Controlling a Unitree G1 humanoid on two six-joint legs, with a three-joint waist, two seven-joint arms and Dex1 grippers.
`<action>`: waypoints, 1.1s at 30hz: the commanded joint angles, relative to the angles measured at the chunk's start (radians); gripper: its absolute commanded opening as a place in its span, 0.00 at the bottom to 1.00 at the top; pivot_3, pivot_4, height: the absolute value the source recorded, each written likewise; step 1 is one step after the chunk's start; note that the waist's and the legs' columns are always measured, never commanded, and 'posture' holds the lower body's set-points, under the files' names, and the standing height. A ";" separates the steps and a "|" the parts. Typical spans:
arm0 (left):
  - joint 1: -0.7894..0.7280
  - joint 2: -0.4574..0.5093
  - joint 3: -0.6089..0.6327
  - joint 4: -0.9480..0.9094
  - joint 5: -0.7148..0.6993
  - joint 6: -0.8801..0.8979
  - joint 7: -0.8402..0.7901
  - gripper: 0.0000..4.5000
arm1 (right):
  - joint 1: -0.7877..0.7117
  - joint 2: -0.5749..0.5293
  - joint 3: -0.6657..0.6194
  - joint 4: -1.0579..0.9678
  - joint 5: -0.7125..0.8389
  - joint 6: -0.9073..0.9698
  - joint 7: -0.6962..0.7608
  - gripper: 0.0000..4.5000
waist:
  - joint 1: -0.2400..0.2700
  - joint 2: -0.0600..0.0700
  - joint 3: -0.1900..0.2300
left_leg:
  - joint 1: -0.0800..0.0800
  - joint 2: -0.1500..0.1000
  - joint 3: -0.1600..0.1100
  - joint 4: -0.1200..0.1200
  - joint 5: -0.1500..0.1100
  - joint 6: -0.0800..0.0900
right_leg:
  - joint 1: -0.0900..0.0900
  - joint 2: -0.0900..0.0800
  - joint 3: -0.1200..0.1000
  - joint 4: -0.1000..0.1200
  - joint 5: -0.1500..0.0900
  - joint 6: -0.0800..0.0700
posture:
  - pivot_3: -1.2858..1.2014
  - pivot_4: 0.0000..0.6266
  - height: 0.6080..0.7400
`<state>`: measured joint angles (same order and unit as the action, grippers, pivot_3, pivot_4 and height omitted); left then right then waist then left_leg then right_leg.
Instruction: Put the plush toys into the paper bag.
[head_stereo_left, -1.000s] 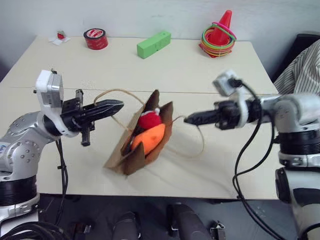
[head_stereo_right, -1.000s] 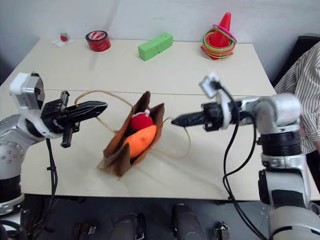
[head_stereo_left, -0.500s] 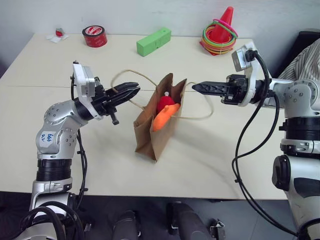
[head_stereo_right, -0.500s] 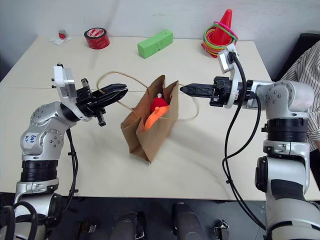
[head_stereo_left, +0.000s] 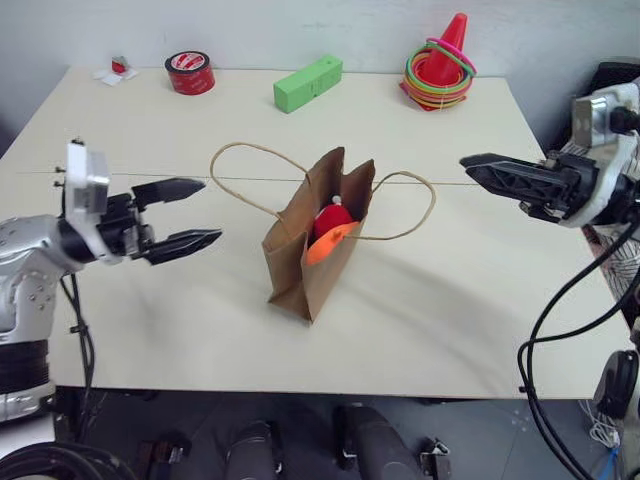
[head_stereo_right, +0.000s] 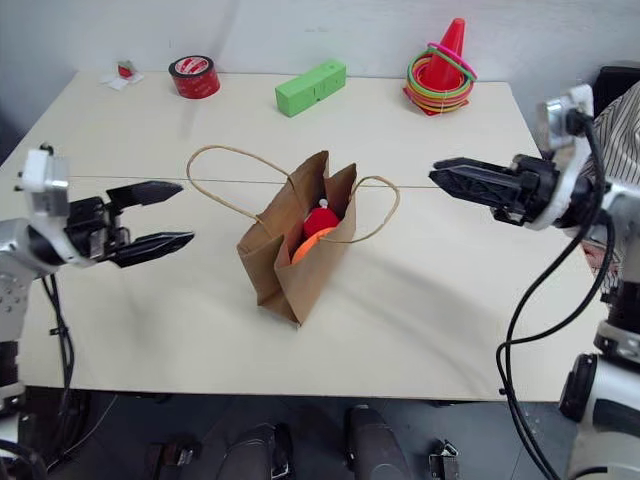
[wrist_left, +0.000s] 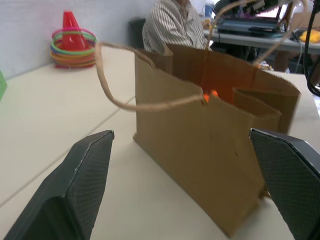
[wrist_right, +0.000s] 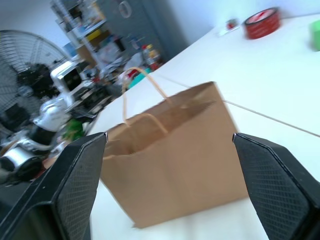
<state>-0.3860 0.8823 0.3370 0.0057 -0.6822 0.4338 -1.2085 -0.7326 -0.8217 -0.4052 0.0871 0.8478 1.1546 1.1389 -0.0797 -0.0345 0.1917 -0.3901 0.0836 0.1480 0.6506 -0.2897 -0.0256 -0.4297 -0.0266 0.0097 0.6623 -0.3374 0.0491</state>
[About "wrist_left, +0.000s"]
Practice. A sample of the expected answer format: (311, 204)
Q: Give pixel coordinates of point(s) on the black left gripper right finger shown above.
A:
(290, 180)

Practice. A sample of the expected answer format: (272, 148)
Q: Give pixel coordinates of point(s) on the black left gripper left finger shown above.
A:
(75, 190)

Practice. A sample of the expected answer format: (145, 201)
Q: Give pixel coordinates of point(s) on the brown paper bag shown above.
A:
(200, 140)

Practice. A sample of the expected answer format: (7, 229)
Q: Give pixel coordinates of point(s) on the orange plush toy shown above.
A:
(209, 96)

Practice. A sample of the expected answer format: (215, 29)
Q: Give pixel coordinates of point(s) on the green box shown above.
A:
(2, 86)

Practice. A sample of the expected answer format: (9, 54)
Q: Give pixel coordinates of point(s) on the stack of colourful plastic rings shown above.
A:
(72, 53)

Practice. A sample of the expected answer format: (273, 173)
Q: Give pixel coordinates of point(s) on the grey desk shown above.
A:
(262, 41)

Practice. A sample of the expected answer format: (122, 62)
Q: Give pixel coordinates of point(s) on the yellow object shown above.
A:
(310, 36)

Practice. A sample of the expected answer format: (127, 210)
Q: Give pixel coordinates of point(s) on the red plastic cone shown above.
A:
(70, 31)

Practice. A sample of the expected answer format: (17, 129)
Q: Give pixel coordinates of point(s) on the dark laptop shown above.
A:
(247, 23)

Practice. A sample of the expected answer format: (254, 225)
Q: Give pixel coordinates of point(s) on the black chair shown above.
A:
(136, 32)

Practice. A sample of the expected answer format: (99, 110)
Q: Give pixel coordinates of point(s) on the person in striped shirt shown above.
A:
(175, 25)

